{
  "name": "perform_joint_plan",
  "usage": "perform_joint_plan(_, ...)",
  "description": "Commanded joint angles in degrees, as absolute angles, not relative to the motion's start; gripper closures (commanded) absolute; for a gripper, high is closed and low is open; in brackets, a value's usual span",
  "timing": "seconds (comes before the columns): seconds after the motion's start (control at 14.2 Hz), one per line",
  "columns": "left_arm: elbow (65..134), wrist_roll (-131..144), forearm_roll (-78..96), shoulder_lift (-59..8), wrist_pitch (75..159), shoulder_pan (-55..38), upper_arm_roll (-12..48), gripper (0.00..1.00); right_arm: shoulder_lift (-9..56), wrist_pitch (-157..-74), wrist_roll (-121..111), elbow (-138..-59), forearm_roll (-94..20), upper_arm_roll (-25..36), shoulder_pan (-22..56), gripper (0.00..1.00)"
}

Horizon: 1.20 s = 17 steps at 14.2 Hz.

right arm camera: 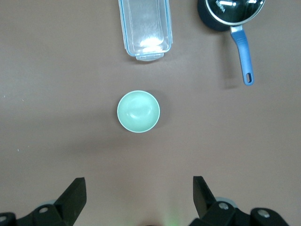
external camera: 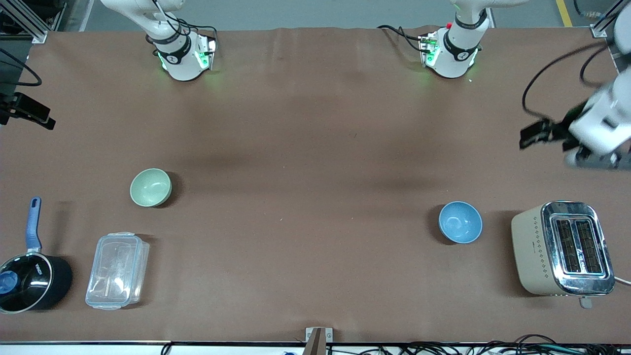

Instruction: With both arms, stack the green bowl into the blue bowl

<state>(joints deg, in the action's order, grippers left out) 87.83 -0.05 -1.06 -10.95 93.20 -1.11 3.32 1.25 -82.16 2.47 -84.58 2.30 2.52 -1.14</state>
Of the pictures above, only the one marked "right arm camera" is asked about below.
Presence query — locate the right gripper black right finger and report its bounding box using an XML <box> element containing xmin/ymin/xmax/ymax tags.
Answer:
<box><xmin>188</xmin><ymin>176</ymin><xmax>289</xmax><ymax>226</ymax></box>

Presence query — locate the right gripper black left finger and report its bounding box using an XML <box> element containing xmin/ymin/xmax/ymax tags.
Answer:
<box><xmin>0</xmin><ymin>178</ymin><xmax>87</xmax><ymax>226</ymax></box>

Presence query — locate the green bowl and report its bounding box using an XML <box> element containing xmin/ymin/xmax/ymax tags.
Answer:
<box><xmin>117</xmin><ymin>90</ymin><xmax>161</xmax><ymax>134</ymax></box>

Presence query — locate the brown table mat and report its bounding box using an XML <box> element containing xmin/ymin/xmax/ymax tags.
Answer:
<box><xmin>0</xmin><ymin>0</ymin><xmax>301</xmax><ymax>226</ymax></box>

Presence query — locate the clear plastic food container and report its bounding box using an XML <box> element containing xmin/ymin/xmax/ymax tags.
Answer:
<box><xmin>118</xmin><ymin>0</ymin><xmax>174</xmax><ymax>62</ymax></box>

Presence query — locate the glass saucepan lid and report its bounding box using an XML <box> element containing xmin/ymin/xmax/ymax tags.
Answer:
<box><xmin>205</xmin><ymin>0</ymin><xmax>266</xmax><ymax>25</ymax></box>

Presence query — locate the dark saucepan with blue handle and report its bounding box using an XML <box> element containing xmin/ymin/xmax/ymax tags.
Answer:
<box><xmin>197</xmin><ymin>0</ymin><xmax>266</xmax><ymax>86</ymax></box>

